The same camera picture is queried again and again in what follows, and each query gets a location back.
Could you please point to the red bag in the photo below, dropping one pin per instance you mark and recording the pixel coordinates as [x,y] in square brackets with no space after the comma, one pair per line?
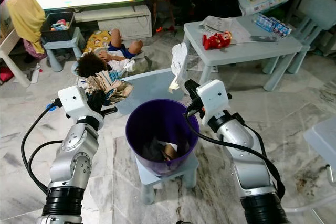
[5,74]

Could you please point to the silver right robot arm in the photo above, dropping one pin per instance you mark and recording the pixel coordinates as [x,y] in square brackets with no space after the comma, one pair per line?
[247,166]

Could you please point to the white printed paper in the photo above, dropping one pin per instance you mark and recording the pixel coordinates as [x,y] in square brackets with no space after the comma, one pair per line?
[179,59]

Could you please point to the brown printed packaging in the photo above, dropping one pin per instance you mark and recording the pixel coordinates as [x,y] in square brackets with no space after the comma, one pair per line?
[110,85]

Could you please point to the yellow printed cushion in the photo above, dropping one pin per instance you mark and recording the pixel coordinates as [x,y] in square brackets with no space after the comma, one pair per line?
[97,40]

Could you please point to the printed paper sheet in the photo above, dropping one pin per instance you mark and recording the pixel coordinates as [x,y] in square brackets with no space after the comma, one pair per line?
[218,23]

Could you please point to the child with dark hair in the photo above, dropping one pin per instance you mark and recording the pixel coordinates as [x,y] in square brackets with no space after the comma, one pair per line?
[92,64]

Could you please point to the light blue children's chair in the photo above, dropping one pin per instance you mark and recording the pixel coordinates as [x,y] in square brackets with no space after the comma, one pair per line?
[317,14]

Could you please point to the white television cabinet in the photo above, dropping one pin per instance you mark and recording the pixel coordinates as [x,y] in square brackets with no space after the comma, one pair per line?
[121,23]

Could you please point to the light blue children's table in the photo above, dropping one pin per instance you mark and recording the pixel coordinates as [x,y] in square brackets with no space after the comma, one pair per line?
[247,51]

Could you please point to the pale blue plastic chair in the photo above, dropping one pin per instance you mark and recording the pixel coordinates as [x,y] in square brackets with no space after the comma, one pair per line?
[149,85]

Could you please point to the red toy figure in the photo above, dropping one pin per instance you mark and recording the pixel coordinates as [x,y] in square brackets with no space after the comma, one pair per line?
[215,40]

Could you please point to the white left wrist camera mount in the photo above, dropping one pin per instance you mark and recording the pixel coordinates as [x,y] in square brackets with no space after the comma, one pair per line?
[76,103]

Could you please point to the brown cardboard box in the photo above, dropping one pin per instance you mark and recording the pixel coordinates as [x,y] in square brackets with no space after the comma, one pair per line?
[5,19]

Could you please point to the yellow draped cloth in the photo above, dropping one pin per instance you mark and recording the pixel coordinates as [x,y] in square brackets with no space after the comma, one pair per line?
[26,17]

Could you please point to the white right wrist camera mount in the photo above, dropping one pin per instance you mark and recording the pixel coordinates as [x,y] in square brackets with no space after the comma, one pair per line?
[212,98]

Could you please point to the black storage bin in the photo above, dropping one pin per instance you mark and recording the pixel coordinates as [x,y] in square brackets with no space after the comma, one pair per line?
[50,35]

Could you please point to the dark and brown trash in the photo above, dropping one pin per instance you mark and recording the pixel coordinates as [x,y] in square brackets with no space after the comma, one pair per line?
[168,151]

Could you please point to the colourful toys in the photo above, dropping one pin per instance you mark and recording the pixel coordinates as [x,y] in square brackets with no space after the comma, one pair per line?
[61,24]

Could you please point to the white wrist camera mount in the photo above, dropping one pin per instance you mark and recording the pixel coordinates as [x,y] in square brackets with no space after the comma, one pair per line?
[212,98]
[76,103]

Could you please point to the blue bottle multipack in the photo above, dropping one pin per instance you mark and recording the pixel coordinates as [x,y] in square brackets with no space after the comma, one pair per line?
[273,24]

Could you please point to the translucent pale plastic chair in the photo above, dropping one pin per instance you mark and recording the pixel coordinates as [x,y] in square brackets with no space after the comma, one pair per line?
[323,140]

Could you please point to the small white bottle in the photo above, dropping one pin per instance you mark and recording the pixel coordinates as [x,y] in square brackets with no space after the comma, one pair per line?
[37,73]

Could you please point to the pale blue plastic stool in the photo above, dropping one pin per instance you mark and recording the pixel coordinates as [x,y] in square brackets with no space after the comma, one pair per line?
[157,179]

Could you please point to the small blue stool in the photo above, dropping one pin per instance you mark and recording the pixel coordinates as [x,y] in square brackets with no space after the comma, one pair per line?
[65,47]

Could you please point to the purple rubbish bin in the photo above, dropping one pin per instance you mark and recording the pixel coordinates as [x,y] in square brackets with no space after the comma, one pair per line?
[142,124]

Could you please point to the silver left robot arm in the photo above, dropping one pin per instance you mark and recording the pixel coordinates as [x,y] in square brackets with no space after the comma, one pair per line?
[73,171]

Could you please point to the grey remote control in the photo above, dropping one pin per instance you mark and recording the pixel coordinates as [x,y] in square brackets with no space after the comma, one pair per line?
[263,38]

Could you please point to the white table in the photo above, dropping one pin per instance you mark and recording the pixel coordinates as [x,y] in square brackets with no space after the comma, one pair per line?
[8,51]

